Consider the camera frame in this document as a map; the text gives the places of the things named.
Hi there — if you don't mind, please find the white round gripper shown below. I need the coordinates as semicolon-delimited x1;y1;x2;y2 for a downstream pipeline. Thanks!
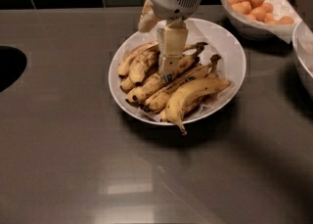
138;0;201;75

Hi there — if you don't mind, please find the spotted brown banana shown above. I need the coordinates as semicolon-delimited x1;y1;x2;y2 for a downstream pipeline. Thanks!
128;42;206;85

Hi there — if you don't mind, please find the leftmost spotted banana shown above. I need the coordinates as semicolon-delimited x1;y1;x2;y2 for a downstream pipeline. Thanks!
117;41;157;77

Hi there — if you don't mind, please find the long banana blue sticker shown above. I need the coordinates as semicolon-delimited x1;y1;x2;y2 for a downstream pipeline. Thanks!
125;46;204;105

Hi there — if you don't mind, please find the white paper bowl liner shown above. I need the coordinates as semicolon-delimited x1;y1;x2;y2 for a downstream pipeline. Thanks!
135;19;237;123

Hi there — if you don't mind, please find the large white banana bowl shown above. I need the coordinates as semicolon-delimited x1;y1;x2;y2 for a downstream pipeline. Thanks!
108;19;246;126

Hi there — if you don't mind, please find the small hidden left banana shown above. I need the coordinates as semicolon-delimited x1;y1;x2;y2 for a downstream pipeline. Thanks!
120;76;135;93

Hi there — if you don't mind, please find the spotted banana with sticker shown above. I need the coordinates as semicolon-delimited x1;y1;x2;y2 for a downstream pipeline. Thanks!
141;54;221;113

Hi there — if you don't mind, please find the front yellow banana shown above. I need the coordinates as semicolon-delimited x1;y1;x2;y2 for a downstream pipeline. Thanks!
165;78;230;135

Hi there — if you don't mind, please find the bottom hidden banana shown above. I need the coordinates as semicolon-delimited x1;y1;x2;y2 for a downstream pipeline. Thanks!
158;94;216;122

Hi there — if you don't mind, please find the white bowl of oranges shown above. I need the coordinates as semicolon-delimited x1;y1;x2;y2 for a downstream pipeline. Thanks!
221;0;301;43

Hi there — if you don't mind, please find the white bowl at right edge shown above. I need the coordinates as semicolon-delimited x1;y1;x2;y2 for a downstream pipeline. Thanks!
292;22;313;100

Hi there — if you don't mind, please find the paper liner under oranges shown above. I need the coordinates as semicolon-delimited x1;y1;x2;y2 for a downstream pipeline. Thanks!
221;0;301;43

